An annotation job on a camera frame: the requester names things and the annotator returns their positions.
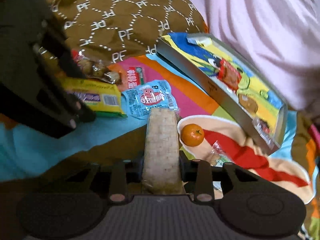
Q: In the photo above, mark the pink hanging sheet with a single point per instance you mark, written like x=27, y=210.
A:
x=250, y=30

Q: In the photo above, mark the brown PF patterned pillow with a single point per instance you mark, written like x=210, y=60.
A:
x=125, y=17

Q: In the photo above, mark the red snack packet brown contents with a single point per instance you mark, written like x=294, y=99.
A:
x=228, y=73

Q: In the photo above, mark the white paper strip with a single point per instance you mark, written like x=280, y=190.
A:
x=198, y=40

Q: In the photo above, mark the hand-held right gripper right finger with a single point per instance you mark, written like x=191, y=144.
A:
x=186, y=172

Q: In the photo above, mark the yellow green snack packet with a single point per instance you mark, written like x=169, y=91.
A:
x=107, y=100

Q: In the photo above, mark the orange tangerine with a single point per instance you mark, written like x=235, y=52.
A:
x=192, y=134

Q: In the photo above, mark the grey tray with cartoon drawing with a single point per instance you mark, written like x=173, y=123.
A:
x=220, y=97

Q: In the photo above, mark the light blue snack packet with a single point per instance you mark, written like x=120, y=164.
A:
x=150, y=97

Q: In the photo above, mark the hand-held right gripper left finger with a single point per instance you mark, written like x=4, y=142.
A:
x=135, y=172

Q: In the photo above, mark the small red snack packet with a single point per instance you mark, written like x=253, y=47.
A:
x=133, y=78

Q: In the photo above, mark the clear red nut packet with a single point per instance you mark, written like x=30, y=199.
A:
x=96, y=67

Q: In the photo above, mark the beige cracker bar clear wrapper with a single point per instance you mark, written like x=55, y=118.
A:
x=162, y=142

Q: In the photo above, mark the colourful cartoon printed blanket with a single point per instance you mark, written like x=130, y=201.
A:
x=195, y=95

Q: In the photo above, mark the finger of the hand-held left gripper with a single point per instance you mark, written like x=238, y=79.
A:
x=72, y=107
x=67, y=65

